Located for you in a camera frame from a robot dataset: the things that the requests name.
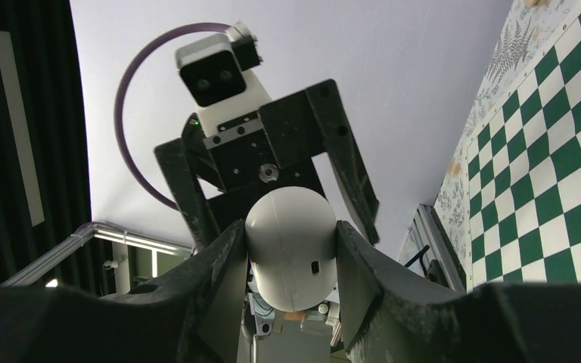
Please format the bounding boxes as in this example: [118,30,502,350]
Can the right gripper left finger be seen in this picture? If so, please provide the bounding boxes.
[0,220,247,362]

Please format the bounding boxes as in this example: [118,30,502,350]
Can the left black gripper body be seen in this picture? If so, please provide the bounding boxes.
[182,85,326,221]

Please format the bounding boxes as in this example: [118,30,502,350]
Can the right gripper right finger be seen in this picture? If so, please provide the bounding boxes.
[337,221,581,362]

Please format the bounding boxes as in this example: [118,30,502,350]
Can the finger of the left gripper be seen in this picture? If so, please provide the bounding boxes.
[306,79,380,245]
[154,138,222,251]

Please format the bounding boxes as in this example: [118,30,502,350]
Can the green white chessboard mat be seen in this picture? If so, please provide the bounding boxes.
[467,12,581,289]

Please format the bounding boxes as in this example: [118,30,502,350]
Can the floral patterned table mat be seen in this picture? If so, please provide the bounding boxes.
[433,1,581,291]

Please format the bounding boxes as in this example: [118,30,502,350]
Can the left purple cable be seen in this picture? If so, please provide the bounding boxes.
[113,22,234,213]

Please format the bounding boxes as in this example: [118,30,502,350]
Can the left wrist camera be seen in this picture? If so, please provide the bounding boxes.
[176,22,272,137]

